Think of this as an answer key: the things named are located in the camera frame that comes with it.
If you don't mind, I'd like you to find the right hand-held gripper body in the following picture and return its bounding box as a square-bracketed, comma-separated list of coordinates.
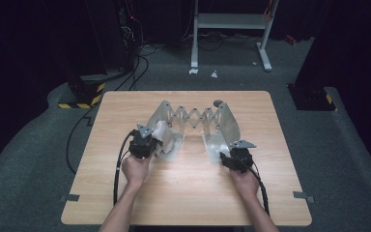
[228, 139, 257, 174]

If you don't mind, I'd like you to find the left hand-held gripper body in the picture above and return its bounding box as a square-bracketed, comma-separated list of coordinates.
[128, 124, 159, 160]

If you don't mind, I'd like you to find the expandable metal bookend rack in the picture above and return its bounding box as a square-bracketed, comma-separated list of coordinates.
[146, 100, 242, 164]

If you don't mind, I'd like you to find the person's right hand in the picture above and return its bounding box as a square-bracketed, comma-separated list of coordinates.
[229, 168, 260, 199]

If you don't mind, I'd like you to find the person's left hand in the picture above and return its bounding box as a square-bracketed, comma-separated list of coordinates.
[121, 154, 153, 189]

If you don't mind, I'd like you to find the grey tape piece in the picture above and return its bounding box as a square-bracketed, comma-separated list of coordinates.
[293, 190, 316, 204]
[60, 193, 80, 203]

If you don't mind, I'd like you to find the black yellow striped base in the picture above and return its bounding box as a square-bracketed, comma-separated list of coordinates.
[287, 83, 338, 112]
[57, 74, 106, 110]

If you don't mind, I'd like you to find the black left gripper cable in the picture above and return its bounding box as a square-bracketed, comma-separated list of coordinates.
[113, 130, 136, 206]

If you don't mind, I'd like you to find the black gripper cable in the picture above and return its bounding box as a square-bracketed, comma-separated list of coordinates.
[113, 130, 136, 206]
[249, 160, 271, 217]

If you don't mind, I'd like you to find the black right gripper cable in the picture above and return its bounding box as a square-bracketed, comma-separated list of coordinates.
[249, 160, 271, 217]

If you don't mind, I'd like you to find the thin black floor cable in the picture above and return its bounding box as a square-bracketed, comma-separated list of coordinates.
[66, 104, 100, 175]

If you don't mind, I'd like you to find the looped black floor cable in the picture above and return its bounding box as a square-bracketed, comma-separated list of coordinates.
[114, 54, 150, 92]

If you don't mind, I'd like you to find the dark equipment rack with wires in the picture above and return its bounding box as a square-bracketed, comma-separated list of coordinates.
[119, 0, 143, 72]

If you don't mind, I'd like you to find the tangle of floor cables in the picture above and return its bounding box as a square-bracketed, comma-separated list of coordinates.
[180, 30, 262, 52]

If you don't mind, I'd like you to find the white metal stand frame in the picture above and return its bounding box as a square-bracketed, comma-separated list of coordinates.
[190, 0, 279, 73]

